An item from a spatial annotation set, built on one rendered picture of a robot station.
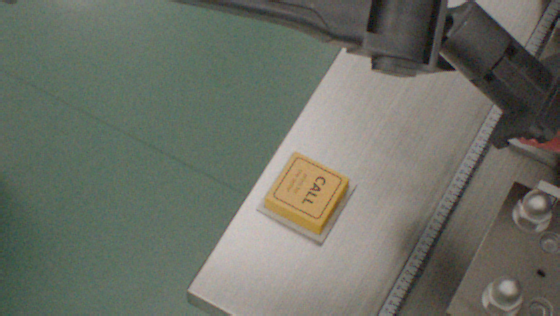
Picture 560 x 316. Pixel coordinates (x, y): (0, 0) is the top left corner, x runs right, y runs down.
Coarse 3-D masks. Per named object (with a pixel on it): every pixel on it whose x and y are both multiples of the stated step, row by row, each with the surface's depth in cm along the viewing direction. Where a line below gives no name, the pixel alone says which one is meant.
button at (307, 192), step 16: (304, 160) 127; (288, 176) 126; (304, 176) 126; (320, 176) 126; (336, 176) 126; (272, 192) 125; (288, 192) 125; (304, 192) 125; (320, 192) 125; (336, 192) 125; (272, 208) 125; (288, 208) 124; (304, 208) 124; (320, 208) 124; (304, 224) 124; (320, 224) 123
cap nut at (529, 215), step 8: (536, 192) 109; (544, 192) 109; (520, 200) 111; (528, 200) 109; (536, 200) 108; (544, 200) 108; (520, 208) 111; (528, 208) 109; (536, 208) 108; (544, 208) 108; (512, 216) 112; (520, 216) 110; (528, 216) 110; (536, 216) 109; (544, 216) 109; (520, 224) 111; (528, 224) 111; (536, 224) 110; (544, 224) 111; (528, 232) 111; (536, 232) 111
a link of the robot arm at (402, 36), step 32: (0, 0) 99; (192, 0) 99; (224, 0) 99; (256, 0) 99; (288, 0) 100; (320, 0) 100; (352, 0) 101; (384, 0) 102; (416, 0) 102; (320, 32) 101; (352, 32) 101; (384, 32) 102; (416, 32) 102
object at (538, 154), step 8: (552, 24) 112; (552, 32) 111; (552, 40) 112; (512, 144) 130; (520, 144) 130; (528, 152) 130; (536, 152) 129; (544, 152) 129; (552, 152) 129; (536, 160) 130; (544, 160) 129; (552, 160) 129
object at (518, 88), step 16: (512, 48) 106; (496, 64) 105; (512, 64) 105; (528, 64) 106; (544, 64) 111; (480, 80) 106; (496, 80) 105; (512, 80) 105; (528, 80) 106; (544, 80) 106; (496, 96) 107; (512, 96) 106; (528, 96) 106; (544, 96) 106; (512, 112) 107; (528, 112) 106; (544, 112) 105; (496, 128) 110; (512, 128) 107; (528, 128) 104; (496, 144) 109
